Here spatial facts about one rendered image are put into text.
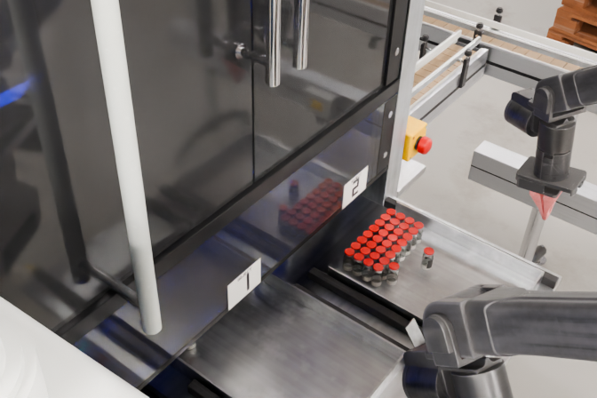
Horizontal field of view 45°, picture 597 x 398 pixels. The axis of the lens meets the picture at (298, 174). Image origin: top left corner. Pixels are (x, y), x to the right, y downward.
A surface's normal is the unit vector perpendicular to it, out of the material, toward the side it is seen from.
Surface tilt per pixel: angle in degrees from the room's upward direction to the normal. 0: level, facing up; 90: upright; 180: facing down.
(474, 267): 0
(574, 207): 90
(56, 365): 0
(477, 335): 83
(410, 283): 0
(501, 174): 90
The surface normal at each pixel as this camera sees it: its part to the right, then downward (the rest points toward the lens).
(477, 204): 0.03, -0.79
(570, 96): -0.88, 0.31
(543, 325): -0.83, 0.14
